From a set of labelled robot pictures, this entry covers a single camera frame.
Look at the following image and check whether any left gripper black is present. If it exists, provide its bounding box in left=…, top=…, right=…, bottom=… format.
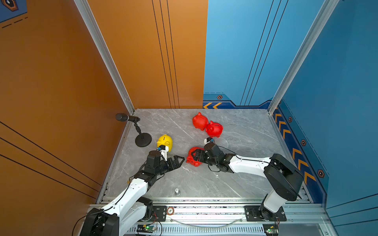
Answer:
left=155, top=155, right=185, bottom=177

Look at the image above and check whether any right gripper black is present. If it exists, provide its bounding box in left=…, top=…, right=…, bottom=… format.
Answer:
left=190, top=149, right=218, bottom=167

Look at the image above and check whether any red piggy bank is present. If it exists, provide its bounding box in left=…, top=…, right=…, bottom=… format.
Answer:
left=186, top=147, right=204, bottom=167
left=205, top=121, right=223, bottom=138
left=192, top=112, right=209, bottom=131

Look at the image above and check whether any yellow piggy bank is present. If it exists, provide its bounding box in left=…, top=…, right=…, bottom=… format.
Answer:
left=157, top=134, right=173, bottom=152

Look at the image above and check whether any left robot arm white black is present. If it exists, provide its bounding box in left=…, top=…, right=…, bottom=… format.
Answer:
left=80, top=150, right=185, bottom=236

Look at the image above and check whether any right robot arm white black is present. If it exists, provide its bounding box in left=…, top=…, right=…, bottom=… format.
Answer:
left=188, top=141, right=304, bottom=221

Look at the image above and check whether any black microphone on stand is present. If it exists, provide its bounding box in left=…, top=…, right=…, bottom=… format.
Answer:
left=115, top=113, right=152, bottom=148

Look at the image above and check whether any left circuit board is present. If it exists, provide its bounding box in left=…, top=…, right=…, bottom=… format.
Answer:
left=136, top=225, right=156, bottom=236

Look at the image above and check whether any circuit board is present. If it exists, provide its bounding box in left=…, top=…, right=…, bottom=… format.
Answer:
left=136, top=225, right=156, bottom=236
left=263, top=224, right=279, bottom=236

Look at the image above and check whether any right circuit board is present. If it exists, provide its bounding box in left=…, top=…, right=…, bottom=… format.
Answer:
left=263, top=224, right=279, bottom=236

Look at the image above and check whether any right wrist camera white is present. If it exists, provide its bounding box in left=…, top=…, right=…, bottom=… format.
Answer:
left=204, top=137, right=214, bottom=145

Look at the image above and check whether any silver metal post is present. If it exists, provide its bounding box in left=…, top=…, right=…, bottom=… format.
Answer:
left=174, top=188, right=181, bottom=196

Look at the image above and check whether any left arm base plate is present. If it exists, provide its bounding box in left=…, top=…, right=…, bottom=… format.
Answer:
left=140, top=206, right=167, bottom=222

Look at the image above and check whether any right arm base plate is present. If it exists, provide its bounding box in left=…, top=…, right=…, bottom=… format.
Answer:
left=244, top=205, right=287, bottom=222

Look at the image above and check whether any left aluminium corner post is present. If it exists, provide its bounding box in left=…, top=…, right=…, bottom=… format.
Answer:
left=74, top=0, right=135, bottom=114

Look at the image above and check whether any aluminium corner post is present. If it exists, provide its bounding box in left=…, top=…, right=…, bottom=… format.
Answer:
left=74, top=0, right=135, bottom=114
left=267, top=0, right=339, bottom=115

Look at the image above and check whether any right aluminium corner post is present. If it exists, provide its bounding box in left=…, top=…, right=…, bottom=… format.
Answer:
left=267, top=0, right=339, bottom=115

